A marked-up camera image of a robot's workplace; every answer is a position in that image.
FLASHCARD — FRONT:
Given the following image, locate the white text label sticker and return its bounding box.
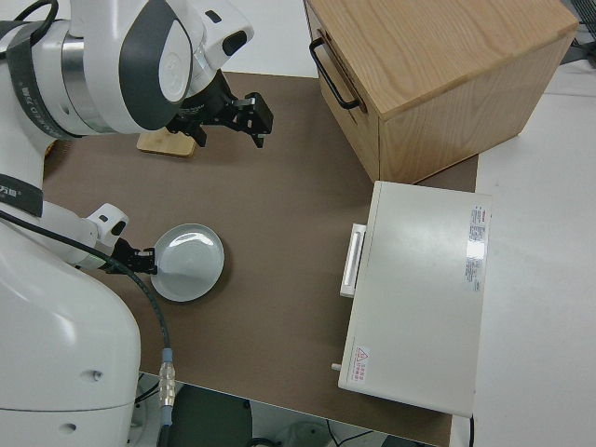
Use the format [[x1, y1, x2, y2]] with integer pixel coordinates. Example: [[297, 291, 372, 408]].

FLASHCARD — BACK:
[[462, 204, 491, 293]]

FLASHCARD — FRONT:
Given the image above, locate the black chair under table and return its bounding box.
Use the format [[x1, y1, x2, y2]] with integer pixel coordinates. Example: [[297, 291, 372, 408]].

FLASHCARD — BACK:
[[171, 385, 255, 447]]

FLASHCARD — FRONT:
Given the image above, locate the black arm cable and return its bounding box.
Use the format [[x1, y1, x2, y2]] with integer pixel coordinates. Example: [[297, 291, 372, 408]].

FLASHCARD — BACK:
[[0, 209, 177, 447]]

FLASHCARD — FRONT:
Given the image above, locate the black cabinet drawer handle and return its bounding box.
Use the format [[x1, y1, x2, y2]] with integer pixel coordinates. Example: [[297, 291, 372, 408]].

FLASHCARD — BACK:
[[308, 37, 368, 112]]

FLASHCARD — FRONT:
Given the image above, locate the dark equipment on desk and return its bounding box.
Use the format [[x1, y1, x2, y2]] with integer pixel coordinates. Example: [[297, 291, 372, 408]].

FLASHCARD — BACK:
[[568, 0, 596, 72]]

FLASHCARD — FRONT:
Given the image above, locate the wooden drawer cabinet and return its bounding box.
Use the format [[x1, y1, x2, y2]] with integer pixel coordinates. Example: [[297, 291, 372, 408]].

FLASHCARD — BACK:
[[304, 0, 579, 185]]

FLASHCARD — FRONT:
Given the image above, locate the gray round plate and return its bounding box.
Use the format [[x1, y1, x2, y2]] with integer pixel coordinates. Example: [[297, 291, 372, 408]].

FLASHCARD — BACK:
[[151, 223, 226, 304]]

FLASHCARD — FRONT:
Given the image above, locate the white toaster oven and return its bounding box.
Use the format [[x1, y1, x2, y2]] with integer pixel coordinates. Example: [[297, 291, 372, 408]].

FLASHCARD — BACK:
[[336, 180, 494, 417]]

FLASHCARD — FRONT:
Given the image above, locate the wooden mug rack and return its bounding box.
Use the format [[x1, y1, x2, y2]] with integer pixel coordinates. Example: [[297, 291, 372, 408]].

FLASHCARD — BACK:
[[136, 129, 197, 160]]

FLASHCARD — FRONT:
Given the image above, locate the white toaster oven door handle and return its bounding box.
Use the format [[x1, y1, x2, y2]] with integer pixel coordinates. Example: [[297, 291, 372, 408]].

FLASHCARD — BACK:
[[339, 223, 370, 299]]

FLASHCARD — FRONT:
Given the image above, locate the red warning sticker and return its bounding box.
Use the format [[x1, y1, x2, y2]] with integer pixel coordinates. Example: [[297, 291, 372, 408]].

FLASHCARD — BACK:
[[351, 345, 373, 381]]

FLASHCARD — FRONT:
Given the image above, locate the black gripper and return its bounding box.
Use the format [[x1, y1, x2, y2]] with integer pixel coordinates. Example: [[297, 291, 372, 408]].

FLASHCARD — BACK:
[[166, 91, 275, 150], [110, 238, 157, 276]]

